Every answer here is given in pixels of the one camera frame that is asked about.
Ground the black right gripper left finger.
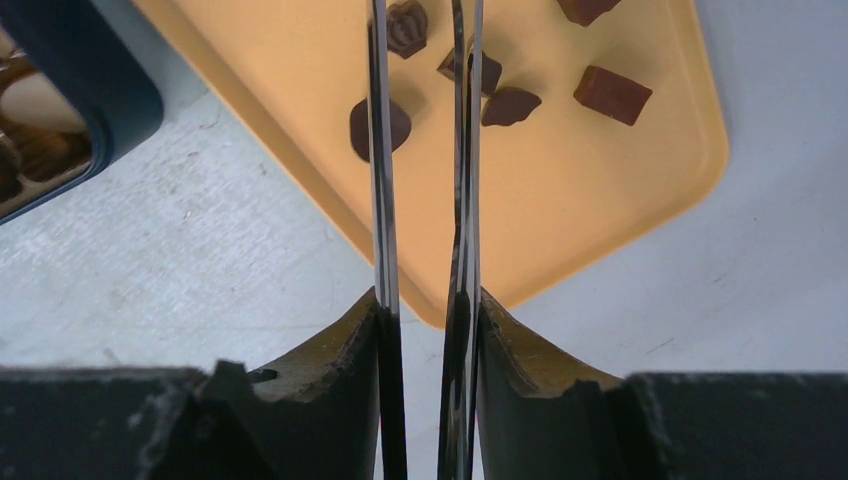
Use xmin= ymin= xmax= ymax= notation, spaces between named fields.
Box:
xmin=198 ymin=290 xmax=379 ymax=479

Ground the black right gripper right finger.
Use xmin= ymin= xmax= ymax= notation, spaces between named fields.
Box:
xmin=477 ymin=291 xmax=652 ymax=479

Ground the dark heart chocolate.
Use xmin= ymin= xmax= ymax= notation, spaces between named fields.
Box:
xmin=349 ymin=99 xmax=412 ymax=163

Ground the dark leaf chocolate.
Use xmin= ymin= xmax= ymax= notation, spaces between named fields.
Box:
xmin=481 ymin=87 xmax=542 ymax=127

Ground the brown rectangular chocolate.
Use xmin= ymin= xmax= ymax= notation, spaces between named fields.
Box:
xmin=557 ymin=0 xmax=620 ymax=27
xmin=573 ymin=65 xmax=653 ymax=126

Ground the dark diamond chocolate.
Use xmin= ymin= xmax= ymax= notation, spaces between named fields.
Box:
xmin=437 ymin=49 xmax=503 ymax=98

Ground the blue chocolate box with insert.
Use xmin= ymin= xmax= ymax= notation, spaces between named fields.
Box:
xmin=1 ymin=1 xmax=164 ymax=222

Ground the dark crown chocolate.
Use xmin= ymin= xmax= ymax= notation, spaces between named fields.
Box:
xmin=386 ymin=0 xmax=428 ymax=59

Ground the white round chocolate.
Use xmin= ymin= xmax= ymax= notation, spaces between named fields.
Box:
xmin=1 ymin=73 xmax=86 ymax=133

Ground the yellow plastic tray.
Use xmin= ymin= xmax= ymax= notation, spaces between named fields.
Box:
xmin=138 ymin=1 xmax=728 ymax=328

